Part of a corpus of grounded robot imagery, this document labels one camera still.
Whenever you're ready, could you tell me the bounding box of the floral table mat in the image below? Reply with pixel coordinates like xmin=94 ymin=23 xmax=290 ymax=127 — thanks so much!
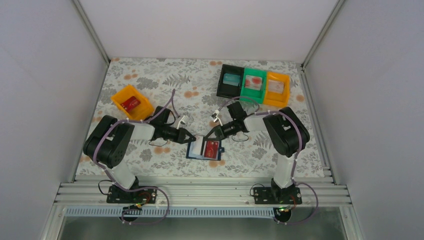
xmin=89 ymin=57 xmax=325 ymax=178

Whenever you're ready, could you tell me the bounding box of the orange bin left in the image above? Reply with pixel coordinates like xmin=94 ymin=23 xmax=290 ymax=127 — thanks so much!
xmin=110 ymin=84 xmax=155 ymax=121

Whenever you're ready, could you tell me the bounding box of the orange bin right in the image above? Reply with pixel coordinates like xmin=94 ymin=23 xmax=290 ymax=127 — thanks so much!
xmin=263 ymin=71 xmax=290 ymax=108

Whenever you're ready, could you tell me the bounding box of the pale card stack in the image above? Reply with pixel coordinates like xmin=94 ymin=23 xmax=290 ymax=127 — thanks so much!
xmin=267 ymin=79 xmax=285 ymax=94

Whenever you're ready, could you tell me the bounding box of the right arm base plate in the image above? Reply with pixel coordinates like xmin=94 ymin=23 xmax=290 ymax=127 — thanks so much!
xmin=253 ymin=187 xmax=303 ymax=205

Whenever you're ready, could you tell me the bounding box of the green bin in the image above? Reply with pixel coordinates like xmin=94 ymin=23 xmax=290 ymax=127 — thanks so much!
xmin=240 ymin=68 xmax=267 ymax=104

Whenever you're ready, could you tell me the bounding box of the black bin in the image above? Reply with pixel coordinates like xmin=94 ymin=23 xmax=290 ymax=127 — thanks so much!
xmin=216 ymin=64 xmax=245 ymax=98

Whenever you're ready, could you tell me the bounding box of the aluminium mounting rail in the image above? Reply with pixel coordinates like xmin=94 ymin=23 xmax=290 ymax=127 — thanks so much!
xmin=54 ymin=175 xmax=352 ymax=207

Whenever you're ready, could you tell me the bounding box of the blue leather card holder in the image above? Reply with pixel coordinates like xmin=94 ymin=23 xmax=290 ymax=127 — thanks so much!
xmin=186 ymin=135 xmax=225 ymax=161

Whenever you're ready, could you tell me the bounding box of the white red card stack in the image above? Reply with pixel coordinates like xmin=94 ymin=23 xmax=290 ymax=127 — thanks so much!
xmin=244 ymin=75 xmax=263 ymax=91

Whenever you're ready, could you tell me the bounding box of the orange bin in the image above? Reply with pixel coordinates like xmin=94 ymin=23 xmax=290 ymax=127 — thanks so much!
xmin=110 ymin=84 xmax=155 ymax=121
xmin=263 ymin=71 xmax=290 ymax=108

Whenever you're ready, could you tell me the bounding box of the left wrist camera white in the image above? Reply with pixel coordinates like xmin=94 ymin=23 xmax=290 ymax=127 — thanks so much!
xmin=176 ymin=115 xmax=188 ymax=130

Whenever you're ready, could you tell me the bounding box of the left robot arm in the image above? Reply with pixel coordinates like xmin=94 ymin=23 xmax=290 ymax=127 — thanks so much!
xmin=83 ymin=106 xmax=196 ymax=193

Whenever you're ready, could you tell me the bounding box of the teal card stack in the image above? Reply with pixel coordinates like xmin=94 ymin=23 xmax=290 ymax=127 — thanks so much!
xmin=222 ymin=73 xmax=241 ymax=87

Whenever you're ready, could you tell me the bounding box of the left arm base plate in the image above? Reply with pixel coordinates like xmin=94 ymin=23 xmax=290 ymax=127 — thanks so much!
xmin=106 ymin=185 xmax=157 ymax=204

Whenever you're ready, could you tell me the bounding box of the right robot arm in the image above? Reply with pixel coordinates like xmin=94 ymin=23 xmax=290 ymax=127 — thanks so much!
xmin=203 ymin=102 xmax=310 ymax=198

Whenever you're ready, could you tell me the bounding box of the white floral card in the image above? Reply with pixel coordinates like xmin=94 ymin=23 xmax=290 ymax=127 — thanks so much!
xmin=189 ymin=136 xmax=204 ymax=157

